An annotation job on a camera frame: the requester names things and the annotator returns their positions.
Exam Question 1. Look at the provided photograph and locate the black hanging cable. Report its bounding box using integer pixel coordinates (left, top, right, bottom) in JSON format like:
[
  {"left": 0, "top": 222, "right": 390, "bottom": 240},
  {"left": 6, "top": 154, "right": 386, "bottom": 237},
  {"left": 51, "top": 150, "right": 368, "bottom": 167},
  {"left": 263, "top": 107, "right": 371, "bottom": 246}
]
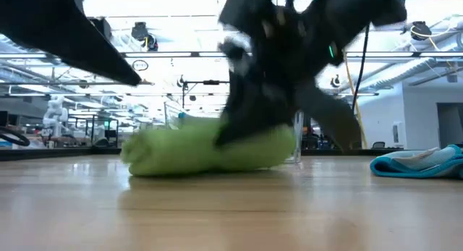
[{"left": 352, "top": 22, "right": 372, "bottom": 113}]

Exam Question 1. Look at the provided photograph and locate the silver ventilation duct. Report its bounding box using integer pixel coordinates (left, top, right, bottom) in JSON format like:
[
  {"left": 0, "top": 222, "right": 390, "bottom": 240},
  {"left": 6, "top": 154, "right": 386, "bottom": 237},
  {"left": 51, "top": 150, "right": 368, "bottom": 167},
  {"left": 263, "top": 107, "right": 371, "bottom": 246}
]
[{"left": 357, "top": 37, "right": 463, "bottom": 91}]

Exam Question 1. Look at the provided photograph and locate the black metal gantry frame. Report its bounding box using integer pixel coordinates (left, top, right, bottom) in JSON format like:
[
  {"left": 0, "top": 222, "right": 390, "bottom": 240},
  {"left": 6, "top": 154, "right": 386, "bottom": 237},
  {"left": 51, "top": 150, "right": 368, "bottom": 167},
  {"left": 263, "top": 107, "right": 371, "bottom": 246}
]
[{"left": 180, "top": 79, "right": 231, "bottom": 109}]

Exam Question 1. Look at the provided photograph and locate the black ceiling cord reel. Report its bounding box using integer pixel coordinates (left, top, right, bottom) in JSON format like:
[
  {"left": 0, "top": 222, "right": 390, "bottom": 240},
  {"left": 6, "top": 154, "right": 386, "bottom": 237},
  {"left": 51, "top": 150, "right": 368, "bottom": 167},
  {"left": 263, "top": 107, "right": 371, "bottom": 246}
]
[
  {"left": 130, "top": 21, "right": 159, "bottom": 52},
  {"left": 410, "top": 20, "right": 433, "bottom": 41}
]

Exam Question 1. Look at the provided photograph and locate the green microfiber towel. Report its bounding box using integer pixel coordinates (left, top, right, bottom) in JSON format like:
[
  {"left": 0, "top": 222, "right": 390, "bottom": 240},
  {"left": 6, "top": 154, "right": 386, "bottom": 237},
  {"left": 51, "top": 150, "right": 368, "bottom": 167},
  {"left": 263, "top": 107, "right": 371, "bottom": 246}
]
[{"left": 121, "top": 116, "right": 296, "bottom": 178}]

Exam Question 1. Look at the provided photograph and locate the clear plastic bin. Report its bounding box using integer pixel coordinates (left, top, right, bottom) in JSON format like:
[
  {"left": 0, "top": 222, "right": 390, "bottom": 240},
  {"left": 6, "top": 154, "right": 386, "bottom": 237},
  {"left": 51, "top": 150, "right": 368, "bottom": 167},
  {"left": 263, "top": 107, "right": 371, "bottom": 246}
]
[{"left": 163, "top": 101, "right": 305, "bottom": 164}]

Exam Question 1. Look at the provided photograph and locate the yellow hanging cable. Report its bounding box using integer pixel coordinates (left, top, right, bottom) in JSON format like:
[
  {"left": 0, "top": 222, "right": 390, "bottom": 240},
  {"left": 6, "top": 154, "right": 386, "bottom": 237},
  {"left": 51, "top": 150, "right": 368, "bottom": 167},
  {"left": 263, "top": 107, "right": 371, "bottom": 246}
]
[{"left": 343, "top": 57, "right": 368, "bottom": 149}]

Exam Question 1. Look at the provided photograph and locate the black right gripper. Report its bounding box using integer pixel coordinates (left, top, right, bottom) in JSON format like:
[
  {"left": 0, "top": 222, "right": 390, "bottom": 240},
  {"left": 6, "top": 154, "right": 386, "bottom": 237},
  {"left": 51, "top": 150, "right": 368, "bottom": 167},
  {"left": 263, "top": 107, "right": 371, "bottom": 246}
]
[{"left": 215, "top": 0, "right": 408, "bottom": 153}]

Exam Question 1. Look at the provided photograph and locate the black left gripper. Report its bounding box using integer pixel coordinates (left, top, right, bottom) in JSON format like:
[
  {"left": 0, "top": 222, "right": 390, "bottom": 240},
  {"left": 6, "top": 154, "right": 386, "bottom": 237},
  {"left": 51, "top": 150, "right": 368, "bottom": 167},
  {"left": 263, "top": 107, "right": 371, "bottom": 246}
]
[{"left": 0, "top": 0, "right": 142, "bottom": 87}]

